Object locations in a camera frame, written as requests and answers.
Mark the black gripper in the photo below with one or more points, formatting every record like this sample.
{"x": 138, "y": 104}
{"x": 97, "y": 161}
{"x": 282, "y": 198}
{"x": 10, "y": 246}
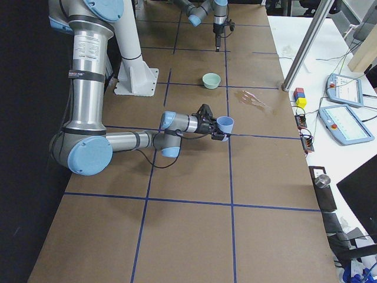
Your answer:
{"x": 205, "y": 127}
{"x": 217, "y": 29}

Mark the blue grey paper cup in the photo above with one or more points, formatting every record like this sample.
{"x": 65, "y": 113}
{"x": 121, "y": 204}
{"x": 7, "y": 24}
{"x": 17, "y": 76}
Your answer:
{"x": 225, "y": 126}

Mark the mint green bowl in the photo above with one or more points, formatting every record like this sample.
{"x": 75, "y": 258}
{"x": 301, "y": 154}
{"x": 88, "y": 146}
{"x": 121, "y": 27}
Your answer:
{"x": 211, "y": 80}

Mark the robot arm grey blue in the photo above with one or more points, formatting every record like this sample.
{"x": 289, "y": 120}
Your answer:
{"x": 196, "y": 15}
{"x": 83, "y": 144}

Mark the black power strip far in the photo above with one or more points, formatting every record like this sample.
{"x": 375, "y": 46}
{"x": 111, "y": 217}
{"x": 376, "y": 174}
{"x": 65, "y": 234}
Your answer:
{"x": 300, "y": 121}

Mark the black power strip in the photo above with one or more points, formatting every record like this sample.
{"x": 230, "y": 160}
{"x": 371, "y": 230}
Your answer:
{"x": 300, "y": 121}
{"x": 307, "y": 143}

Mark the black power strip near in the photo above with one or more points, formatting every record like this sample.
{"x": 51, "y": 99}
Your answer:
{"x": 307, "y": 143}

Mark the yellow block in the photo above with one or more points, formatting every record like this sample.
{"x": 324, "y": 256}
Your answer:
{"x": 301, "y": 102}

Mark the blue block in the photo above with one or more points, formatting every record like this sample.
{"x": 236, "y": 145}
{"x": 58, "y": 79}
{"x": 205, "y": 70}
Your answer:
{"x": 299, "y": 95}

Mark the red block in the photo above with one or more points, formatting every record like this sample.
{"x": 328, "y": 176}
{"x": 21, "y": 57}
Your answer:
{"x": 298, "y": 90}

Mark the steel cylinder cup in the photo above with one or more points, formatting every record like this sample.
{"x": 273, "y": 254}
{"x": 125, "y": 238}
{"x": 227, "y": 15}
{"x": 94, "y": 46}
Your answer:
{"x": 322, "y": 181}

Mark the black tray under cup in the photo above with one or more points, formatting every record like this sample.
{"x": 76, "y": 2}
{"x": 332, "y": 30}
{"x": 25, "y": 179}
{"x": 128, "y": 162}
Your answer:
{"x": 324, "y": 196}

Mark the teach pendant near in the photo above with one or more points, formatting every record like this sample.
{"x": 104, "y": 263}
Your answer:
{"x": 344, "y": 125}

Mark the teach pendant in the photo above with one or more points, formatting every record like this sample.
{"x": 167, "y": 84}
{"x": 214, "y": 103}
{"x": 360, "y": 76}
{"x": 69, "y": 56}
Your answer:
{"x": 344, "y": 89}
{"x": 344, "y": 125}

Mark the teach pendant far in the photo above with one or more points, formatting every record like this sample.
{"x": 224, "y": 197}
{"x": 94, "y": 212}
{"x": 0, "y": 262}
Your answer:
{"x": 344, "y": 89}

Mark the black monitor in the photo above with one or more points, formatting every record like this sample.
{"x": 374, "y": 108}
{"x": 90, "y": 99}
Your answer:
{"x": 359, "y": 191}

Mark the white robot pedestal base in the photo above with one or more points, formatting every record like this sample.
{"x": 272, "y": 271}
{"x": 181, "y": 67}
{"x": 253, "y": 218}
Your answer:
{"x": 135, "y": 77}

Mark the aluminium frame post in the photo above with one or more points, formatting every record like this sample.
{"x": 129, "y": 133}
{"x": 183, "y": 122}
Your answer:
{"x": 313, "y": 29}

